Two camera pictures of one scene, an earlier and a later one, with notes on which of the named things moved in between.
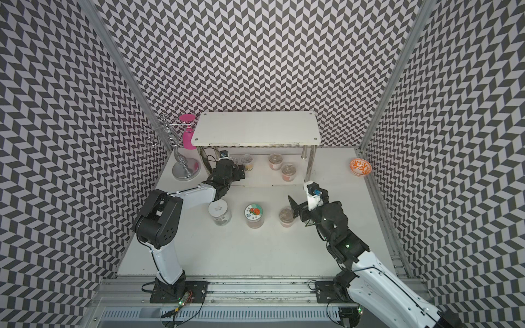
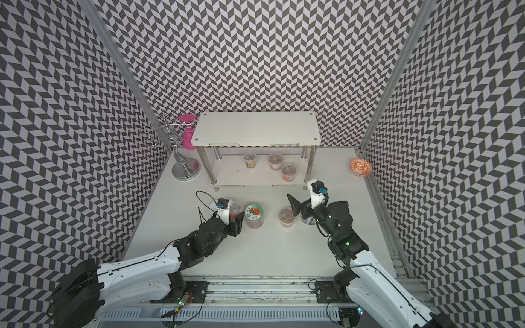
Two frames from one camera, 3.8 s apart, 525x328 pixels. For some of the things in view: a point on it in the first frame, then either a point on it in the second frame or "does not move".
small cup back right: [275, 161] does not move
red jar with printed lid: [254, 216] does not move
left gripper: [238, 177] to [236, 227]
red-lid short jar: [286, 215] does not move
